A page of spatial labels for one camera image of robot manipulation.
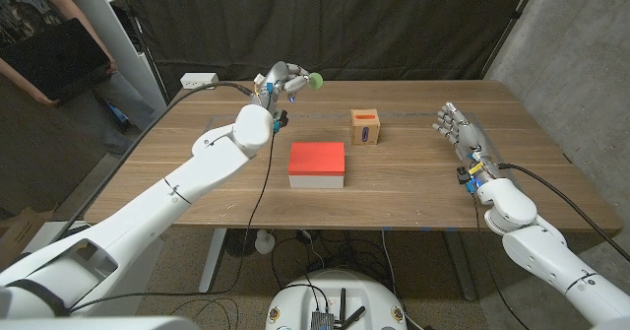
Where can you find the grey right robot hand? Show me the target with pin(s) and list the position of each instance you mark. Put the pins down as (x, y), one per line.
(467, 140)

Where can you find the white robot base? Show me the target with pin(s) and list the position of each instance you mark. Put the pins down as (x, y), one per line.
(337, 300)

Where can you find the black backdrop stand pole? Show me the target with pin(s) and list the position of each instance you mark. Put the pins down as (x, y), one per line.
(140, 34)
(512, 22)

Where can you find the standing person in dark shirt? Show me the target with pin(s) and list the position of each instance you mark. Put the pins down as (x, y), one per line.
(29, 0)

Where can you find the black curtain backdrop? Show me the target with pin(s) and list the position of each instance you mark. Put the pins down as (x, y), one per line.
(369, 24)

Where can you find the small black fan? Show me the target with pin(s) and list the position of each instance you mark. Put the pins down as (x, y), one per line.
(240, 243)

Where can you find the grey table leg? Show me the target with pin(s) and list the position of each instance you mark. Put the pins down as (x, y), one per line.
(460, 266)

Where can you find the white power strip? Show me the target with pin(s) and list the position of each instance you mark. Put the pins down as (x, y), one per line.
(199, 80)

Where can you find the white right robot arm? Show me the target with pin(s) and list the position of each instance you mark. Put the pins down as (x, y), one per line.
(536, 251)

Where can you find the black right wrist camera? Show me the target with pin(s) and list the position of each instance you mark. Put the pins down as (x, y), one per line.
(461, 175)

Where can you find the black radio module with antennas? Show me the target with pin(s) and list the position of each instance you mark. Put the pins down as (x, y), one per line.
(322, 320)

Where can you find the white table leg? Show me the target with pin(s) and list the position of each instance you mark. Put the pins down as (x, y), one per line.
(212, 261)

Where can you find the wooden box with coin slots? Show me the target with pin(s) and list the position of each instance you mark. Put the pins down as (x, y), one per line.
(364, 128)

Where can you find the brown cardboard box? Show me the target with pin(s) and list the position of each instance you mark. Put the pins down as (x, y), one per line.
(19, 231)

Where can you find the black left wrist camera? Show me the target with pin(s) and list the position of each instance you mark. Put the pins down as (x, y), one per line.
(282, 116)

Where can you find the red box with white base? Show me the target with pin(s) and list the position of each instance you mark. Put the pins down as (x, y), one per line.
(316, 160)

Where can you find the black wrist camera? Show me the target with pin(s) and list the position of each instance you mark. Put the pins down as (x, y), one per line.
(282, 116)
(461, 175)

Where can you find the green round coin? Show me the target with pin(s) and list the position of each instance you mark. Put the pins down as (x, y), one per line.
(315, 80)

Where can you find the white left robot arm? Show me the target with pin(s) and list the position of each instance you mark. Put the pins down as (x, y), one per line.
(172, 202)

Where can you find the black laptop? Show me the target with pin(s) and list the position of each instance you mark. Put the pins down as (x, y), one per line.
(54, 59)

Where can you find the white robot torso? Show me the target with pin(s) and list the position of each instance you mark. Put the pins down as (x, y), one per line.
(98, 324)

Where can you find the white partition panel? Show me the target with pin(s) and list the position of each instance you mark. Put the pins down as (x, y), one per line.
(113, 24)

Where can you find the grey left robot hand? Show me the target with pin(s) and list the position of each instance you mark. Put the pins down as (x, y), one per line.
(278, 81)

